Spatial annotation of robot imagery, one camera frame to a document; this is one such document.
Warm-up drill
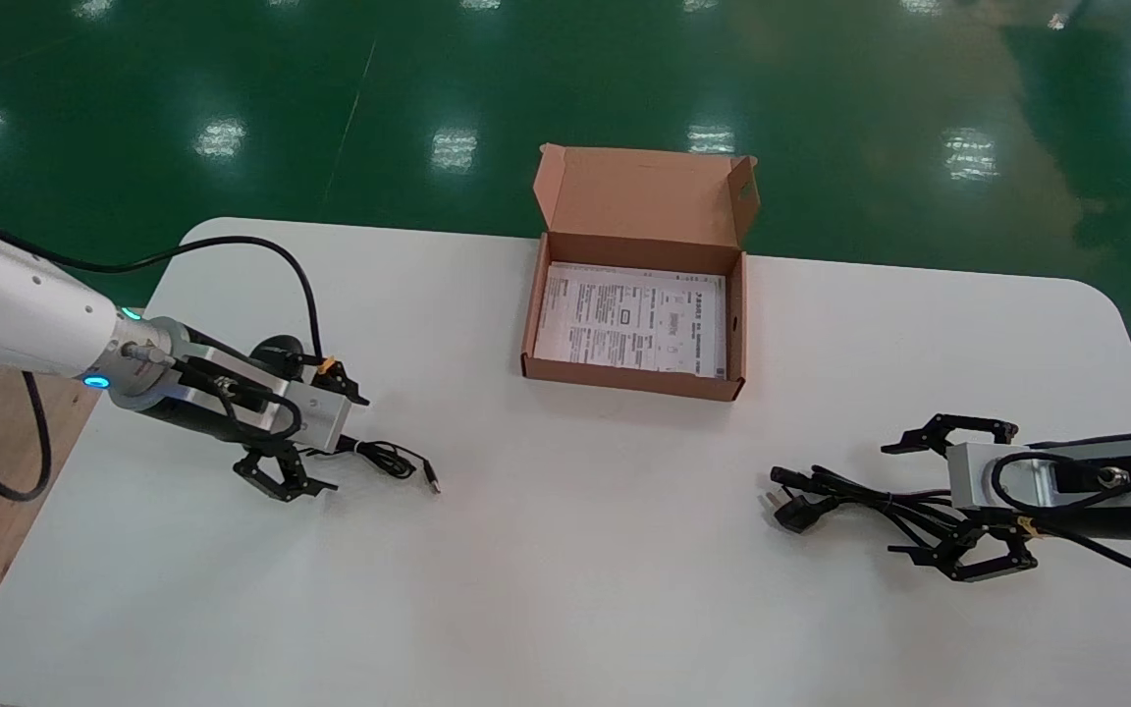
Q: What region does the black wired computer mouse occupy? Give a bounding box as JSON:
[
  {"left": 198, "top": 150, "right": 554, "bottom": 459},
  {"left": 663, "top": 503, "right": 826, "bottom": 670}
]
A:
[{"left": 249, "top": 336, "right": 443, "bottom": 495}]

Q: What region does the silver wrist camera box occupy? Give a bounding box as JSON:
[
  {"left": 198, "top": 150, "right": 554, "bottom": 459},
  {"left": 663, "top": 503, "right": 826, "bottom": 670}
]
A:
[
  {"left": 948, "top": 437, "right": 1131, "bottom": 515},
  {"left": 173, "top": 329, "right": 353, "bottom": 456}
]

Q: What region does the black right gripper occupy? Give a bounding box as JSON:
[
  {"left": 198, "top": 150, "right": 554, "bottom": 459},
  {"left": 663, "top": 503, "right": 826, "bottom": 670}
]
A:
[{"left": 882, "top": 413, "right": 1131, "bottom": 584}]

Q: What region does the brown cardboard storage box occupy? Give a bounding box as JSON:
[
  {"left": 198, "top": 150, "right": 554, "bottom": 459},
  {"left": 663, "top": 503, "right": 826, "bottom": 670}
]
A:
[{"left": 521, "top": 144, "right": 760, "bottom": 403}]

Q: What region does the white printed instruction sheet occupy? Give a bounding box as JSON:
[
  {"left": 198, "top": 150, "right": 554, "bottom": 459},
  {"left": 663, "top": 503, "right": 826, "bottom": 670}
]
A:
[{"left": 534, "top": 261, "right": 728, "bottom": 380}]

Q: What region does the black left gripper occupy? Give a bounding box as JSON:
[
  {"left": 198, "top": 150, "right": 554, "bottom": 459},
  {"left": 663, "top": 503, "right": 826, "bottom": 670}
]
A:
[{"left": 138, "top": 355, "right": 371, "bottom": 504}]

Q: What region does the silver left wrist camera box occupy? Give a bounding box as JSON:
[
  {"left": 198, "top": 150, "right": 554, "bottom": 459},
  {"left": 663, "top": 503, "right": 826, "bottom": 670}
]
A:
[{"left": 173, "top": 329, "right": 353, "bottom": 456}]

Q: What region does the black power cord with plug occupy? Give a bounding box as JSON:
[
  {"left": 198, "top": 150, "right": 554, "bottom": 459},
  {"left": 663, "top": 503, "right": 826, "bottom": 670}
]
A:
[{"left": 770, "top": 464, "right": 981, "bottom": 563}]

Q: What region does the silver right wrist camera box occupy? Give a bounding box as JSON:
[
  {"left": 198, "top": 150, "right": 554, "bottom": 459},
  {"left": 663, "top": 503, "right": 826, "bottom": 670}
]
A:
[{"left": 948, "top": 437, "right": 1131, "bottom": 515}]

